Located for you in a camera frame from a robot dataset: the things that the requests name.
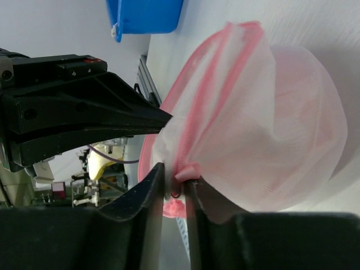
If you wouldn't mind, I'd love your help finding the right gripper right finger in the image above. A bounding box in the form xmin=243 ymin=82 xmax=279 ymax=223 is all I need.
xmin=184 ymin=179 xmax=253 ymax=269

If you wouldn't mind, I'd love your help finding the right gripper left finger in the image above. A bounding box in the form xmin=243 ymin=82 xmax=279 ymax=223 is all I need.
xmin=95 ymin=163 xmax=165 ymax=269

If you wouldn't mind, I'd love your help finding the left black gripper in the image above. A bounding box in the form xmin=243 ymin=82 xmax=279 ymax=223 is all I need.
xmin=1 ymin=48 xmax=172 ymax=172

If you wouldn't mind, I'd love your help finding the white mesh laundry bag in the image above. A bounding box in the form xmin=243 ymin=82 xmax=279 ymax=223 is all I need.
xmin=138 ymin=21 xmax=348 ymax=218

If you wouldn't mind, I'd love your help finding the blue plastic bin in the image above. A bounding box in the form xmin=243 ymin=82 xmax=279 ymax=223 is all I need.
xmin=106 ymin=0 xmax=183 ymax=43

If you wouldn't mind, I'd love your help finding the slotted cable duct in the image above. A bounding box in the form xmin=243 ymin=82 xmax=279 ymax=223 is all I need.
xmin=175 ymin=218 xmax=190 ymax=253

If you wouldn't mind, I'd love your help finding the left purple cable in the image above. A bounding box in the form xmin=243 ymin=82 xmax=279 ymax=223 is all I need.
xmin=87 ymin=143 xmax=141 ymax=164

